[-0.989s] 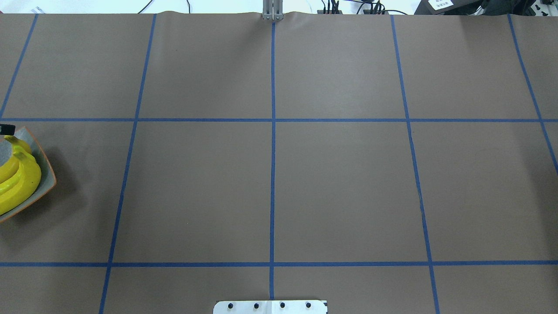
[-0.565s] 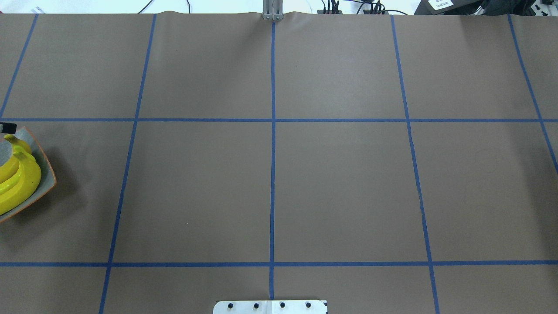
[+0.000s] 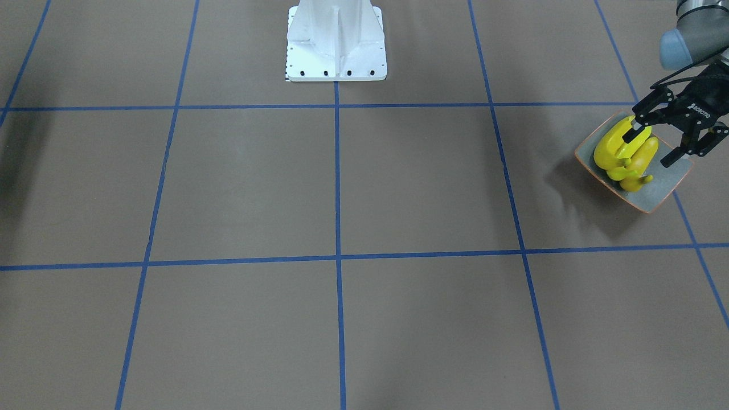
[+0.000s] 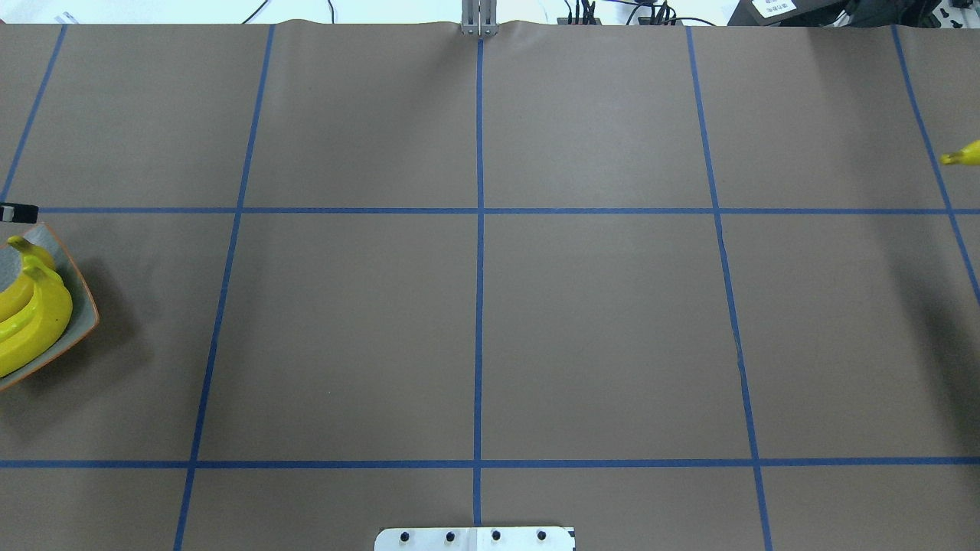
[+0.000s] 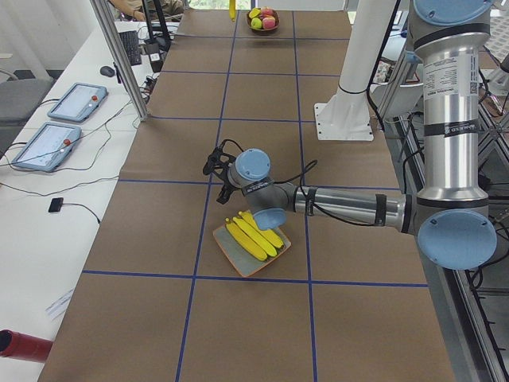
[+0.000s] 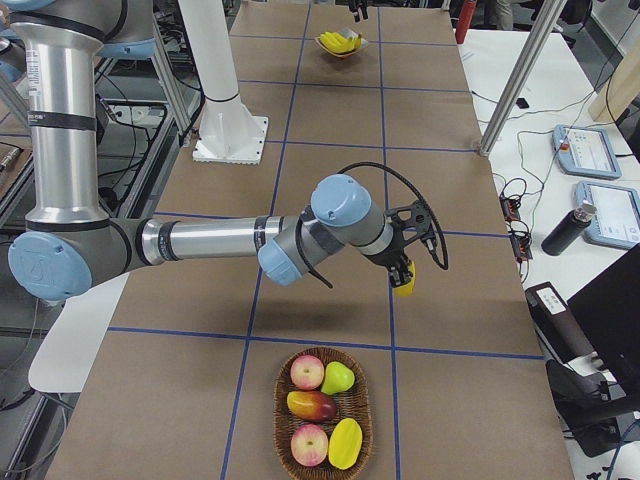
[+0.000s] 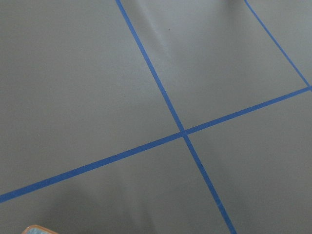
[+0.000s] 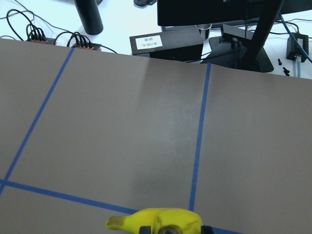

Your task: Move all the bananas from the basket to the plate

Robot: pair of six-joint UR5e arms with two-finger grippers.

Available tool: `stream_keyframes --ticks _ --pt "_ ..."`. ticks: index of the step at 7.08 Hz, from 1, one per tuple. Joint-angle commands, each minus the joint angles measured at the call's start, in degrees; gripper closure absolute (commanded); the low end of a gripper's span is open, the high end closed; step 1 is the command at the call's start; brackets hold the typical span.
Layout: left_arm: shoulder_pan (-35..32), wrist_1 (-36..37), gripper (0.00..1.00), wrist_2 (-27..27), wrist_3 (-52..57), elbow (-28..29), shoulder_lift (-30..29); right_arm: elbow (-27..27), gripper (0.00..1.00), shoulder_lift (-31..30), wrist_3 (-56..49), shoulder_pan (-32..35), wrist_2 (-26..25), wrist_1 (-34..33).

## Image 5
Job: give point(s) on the woven wicker fruit basket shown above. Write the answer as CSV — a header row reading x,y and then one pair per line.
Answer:
x,y
262,31

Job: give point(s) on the red cylinder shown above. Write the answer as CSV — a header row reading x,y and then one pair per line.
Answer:
x,y
24,347

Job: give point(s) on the blue teach pendant tablet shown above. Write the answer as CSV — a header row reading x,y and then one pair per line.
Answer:
x,y
78,102
50,145

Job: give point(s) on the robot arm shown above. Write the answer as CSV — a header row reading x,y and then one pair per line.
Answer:
x,y
449,214

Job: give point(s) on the person in beige shirt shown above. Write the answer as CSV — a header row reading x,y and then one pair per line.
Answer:
x,y
130,8

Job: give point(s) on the pink apple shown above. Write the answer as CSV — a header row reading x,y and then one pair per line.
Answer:
x,y
266,12
269,23

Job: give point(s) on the yellow banana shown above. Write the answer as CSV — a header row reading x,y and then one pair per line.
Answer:
x,y
232,9
245,241
267,240

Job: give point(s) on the grey square plate orange rim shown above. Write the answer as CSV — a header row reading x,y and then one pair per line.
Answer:
x,y
244,263

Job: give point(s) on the green apple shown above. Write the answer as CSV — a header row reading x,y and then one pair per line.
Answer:
x,y
256,23

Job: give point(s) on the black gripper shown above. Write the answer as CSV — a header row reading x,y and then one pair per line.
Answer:
x,y
229,184

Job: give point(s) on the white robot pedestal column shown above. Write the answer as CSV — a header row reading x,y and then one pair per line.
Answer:
x,y
346,116

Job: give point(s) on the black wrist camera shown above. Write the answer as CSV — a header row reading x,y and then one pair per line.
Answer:
x,y
218,163

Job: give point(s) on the black computer mouse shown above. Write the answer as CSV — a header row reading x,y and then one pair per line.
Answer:
x,y
107,71

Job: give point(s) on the black keyboard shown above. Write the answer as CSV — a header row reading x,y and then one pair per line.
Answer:
x,y
130,44

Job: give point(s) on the small black box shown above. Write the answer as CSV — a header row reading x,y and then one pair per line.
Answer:
x,y
56,204

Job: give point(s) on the aluminium frame post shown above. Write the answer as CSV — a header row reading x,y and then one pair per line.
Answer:
x,y
107,25

